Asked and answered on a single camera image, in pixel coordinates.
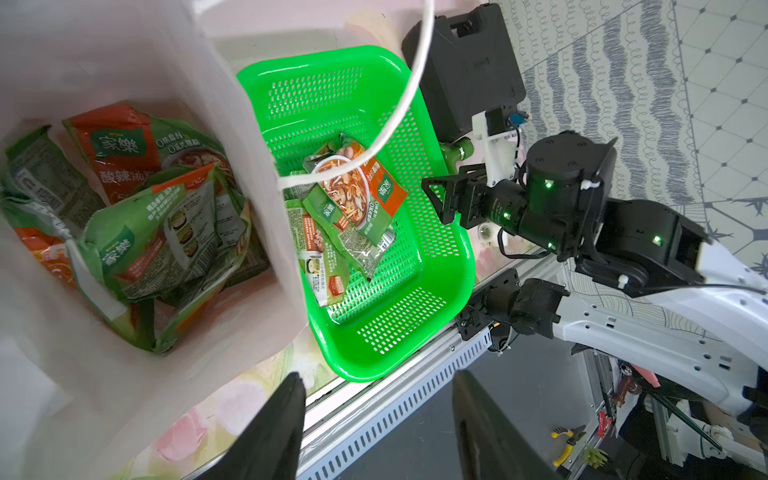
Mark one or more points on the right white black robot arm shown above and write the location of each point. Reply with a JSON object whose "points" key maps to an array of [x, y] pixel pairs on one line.
{"points": [[559, 200]]}

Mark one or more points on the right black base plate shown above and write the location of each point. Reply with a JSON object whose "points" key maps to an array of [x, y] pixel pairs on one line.
{"points": [[507, 307]]}

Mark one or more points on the red green condiment packet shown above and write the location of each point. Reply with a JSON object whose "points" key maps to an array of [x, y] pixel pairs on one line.
{"points": [[45, 199]]}

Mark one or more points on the aluminium mounting rail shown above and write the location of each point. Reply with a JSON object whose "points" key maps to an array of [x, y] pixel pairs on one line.
{"points": [[345, 420]]}

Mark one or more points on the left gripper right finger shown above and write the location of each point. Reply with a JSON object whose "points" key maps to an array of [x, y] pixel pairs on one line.
{"points": [[489, 445]]}

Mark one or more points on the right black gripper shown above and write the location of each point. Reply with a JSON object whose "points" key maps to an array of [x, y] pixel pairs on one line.
{"points": [[467, 194]]}

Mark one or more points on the green plastic basket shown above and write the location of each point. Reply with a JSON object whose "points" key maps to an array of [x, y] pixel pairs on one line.
{"points": [[427, 276]]}

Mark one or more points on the green red sauce packet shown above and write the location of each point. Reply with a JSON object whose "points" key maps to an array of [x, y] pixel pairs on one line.
{"points": [[325, 269]]}

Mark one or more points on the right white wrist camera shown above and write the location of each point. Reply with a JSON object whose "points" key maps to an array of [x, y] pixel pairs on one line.
{"points": [[498, 133]]}

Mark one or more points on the white red paper gift bag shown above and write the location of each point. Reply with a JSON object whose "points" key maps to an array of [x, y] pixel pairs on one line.
{"points": [[78, 401]]}

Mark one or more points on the green plastic hose nozzle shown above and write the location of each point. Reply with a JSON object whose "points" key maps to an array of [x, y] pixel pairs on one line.
{"points": [[456, 152]]}

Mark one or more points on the large green soup packet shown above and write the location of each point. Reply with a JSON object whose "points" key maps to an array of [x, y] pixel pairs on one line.
{"points": [[124, 146]]}

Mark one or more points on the orange green soup packet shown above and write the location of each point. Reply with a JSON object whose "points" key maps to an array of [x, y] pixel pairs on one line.
{"points": [[369, 196]]}

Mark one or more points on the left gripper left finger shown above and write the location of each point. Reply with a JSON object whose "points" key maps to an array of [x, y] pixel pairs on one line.
{"points": [[269, 447]]}

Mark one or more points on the black plastic tool case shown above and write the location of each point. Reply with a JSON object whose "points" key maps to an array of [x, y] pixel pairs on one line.
{"points": [[471, 67]]}

